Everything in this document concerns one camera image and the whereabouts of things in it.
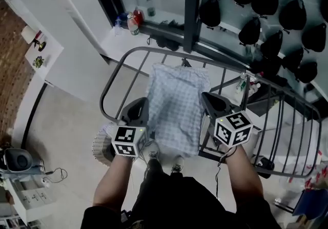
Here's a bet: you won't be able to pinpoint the clear bottle green label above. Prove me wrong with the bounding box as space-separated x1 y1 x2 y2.
127 12 140 36

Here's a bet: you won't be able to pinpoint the grey metal drying rack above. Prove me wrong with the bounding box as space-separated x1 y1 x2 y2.
99 46 323 179

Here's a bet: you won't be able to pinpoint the white black small appliance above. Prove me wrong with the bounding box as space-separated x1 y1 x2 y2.
252 155 275 179

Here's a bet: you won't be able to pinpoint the white shade table lamp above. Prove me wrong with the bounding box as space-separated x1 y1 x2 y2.
20 25 47 52

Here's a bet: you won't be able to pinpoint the person's left shoe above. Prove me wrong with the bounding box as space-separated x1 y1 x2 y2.
147 142 160 159

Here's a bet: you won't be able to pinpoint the black window frame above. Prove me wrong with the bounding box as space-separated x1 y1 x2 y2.
81 0 247 70

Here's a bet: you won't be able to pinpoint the person's shoe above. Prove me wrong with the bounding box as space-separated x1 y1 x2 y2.
147 142 160 159
170 156 185 174

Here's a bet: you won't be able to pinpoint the white shelf cabinet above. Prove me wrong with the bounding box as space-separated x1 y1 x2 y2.
0 0 116 103

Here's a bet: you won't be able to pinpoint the clear plastic bag red print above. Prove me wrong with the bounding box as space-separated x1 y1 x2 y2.
279 151 328 193

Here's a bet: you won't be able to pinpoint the blue checkered clothes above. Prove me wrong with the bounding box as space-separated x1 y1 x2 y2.
146 63 211 158

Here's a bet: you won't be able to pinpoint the blue plastic bottle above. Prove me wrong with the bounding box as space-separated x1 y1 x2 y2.
114 15 124 35

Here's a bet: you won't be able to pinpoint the person's left forearm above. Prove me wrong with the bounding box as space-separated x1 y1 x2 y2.
92 155 140 211

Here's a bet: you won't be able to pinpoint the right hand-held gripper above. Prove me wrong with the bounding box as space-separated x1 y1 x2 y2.
200 91 254 149

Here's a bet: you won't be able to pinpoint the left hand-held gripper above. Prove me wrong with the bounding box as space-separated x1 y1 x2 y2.
111 96 151 158

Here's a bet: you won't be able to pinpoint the white woven laundry basket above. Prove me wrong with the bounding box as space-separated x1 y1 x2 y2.
92 121 121 166

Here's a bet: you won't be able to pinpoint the red plastic bottle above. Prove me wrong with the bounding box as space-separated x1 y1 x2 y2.
133 7 145 28

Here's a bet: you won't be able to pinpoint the black strap bundle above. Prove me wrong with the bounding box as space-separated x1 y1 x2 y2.
146 33 180 52

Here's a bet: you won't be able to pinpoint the black power adapter cable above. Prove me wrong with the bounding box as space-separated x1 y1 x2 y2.
42 167 68 184

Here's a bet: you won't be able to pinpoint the thin black cable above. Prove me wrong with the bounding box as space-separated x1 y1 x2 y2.
214 156 223 199

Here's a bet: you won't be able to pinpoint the black wrist band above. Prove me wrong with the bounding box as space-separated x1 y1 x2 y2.
222 147 238 158

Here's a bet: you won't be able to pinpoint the dark grey box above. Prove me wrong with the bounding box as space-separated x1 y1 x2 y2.
247 89 285 117

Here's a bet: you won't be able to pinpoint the blue box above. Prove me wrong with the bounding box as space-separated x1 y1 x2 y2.
292 188 328 217

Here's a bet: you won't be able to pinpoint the person's black clothing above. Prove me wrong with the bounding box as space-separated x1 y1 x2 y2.
81 158 280 229

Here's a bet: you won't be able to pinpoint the small potted plant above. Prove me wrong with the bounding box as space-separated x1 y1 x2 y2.
32 55 46 69

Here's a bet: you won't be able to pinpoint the person's right forearm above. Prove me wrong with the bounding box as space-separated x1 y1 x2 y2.
219 144 264 207

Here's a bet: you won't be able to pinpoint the person's right shoe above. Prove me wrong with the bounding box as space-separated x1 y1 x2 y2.
170 156 185 174

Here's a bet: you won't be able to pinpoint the white drawer desk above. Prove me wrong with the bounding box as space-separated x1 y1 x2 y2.
0 171 56 226

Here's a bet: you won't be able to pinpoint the black belt device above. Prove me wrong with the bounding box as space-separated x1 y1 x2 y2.
120 210 133 223

